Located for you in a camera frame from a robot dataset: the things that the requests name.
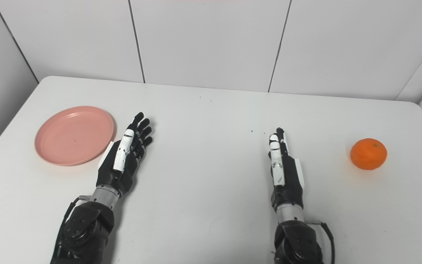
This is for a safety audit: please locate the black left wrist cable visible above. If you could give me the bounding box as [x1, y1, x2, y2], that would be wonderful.
[58, 195, 91, 250]

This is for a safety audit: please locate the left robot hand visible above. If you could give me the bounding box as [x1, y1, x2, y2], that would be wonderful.
[96, 112, 153, 197]

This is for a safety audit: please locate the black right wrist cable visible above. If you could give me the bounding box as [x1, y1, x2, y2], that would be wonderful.
[305, 219, 335, 264]

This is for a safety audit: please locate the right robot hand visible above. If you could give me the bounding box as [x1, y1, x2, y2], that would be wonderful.
[268, 128, 305, 213]

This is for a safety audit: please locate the orange fruit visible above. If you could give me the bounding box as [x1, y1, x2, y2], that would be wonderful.
[350, 138, 388, 171]

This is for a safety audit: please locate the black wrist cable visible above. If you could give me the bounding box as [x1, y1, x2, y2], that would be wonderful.
[305, 219, 335, 264]
[58, 195, 91, 250]

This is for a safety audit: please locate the pink plate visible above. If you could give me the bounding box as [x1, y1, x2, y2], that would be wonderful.
[34, 106, 115, 166]

